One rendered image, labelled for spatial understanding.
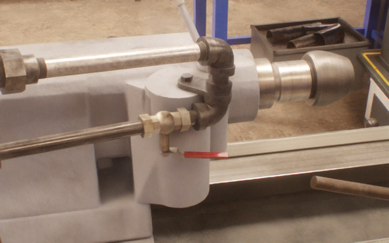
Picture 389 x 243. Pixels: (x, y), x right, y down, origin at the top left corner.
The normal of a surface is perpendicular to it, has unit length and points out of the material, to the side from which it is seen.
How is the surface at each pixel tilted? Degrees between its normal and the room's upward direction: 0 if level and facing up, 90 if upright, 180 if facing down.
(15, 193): 66
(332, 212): 19
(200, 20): 90
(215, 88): 81
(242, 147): 45
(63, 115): 82
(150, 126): 60
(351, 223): 5
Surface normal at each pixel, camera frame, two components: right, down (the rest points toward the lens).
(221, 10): 0.19, 0.50
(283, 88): 0.18, 0.28
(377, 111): -0.99, 0.06
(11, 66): 0.47, -0.12
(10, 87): 0.47, 0.61
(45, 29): 0.00, -0.86
